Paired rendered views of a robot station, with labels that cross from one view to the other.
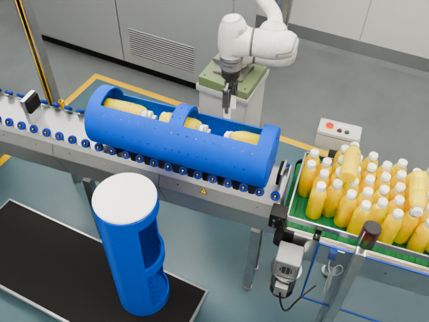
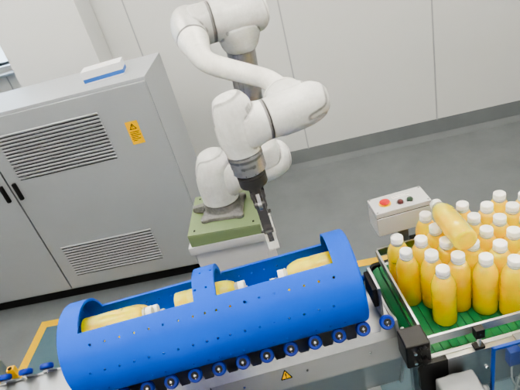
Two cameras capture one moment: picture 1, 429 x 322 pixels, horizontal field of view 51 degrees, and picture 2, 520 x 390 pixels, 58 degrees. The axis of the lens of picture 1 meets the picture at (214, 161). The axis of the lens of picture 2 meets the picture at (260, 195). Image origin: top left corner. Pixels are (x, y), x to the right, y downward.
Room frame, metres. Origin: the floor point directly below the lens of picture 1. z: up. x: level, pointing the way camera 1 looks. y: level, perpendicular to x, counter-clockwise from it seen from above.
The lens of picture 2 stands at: (0.44, 0.25, 2.09)
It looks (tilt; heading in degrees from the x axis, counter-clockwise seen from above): 31 degrees down; 343
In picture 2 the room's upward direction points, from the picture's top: 16 degrees counter-clockwise
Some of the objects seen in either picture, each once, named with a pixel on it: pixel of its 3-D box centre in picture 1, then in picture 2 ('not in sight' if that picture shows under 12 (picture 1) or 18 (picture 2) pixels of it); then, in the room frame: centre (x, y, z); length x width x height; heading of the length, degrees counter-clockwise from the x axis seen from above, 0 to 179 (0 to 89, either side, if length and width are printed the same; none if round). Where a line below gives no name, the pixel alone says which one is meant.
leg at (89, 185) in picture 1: (97, 211); not in sight; (1.63, 0.71, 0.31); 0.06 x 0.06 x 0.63; 72
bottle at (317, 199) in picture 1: (316, 200); (443, 295); (1.22, -0.45, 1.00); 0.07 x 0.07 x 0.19
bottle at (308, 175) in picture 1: (307, 179); (408, 277); (1.35, -0.43, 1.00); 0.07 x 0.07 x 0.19
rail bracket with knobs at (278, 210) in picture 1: (278, 216); (413, 346); (1.17, -0.29, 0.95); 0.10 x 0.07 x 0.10; 162
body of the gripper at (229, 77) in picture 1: (230, 76); (254, 186); (1.45, -0.06, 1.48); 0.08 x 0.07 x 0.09; 161
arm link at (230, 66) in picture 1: (231, 61); (247, 162); (1.45, -0.05, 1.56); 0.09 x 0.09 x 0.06
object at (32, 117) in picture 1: (32, 107); not in sight; (1.79, 0.96, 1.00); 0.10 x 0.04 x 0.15; 162
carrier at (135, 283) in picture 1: (136, 252); not in sight; (1.19, 0.38, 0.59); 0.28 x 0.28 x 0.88
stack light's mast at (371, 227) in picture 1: (366, 239); not in sight; (0.91, -0.56, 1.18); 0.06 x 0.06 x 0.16
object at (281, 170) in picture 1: (280, 176); (373, 292); (1.37, -0.31, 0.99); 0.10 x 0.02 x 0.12; 162
